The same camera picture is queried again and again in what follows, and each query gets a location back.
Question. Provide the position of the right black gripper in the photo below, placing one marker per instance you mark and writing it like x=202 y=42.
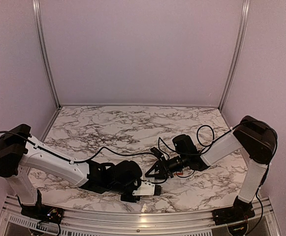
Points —
x=164 y=168

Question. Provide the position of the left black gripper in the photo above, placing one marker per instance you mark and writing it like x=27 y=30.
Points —
x=130 y=198

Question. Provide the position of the white remote control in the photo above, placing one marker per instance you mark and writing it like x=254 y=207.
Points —
x=147 y=180

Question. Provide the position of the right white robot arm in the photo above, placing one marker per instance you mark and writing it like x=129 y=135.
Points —
x=251 y=138

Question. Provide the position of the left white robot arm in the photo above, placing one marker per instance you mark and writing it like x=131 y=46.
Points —
x=19 y=148

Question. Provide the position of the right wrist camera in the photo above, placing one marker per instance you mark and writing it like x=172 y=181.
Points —
x=156 y=152

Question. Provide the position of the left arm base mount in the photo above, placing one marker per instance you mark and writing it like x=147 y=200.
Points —
x=42 y=212

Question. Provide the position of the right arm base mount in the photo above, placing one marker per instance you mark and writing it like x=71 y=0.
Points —
x=239 y=211

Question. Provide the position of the front aluminium rail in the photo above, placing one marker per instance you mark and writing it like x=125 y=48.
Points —
x=77 y=222

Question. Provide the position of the right aluminium corner post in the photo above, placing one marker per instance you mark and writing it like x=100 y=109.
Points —
x=236 y=54

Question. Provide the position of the aluminium corner post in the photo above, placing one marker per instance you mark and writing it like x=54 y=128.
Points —
x=44 y=54
x=236 y=54

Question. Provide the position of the left aluminium corner post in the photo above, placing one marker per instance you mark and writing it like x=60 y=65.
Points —
x=44 y=54

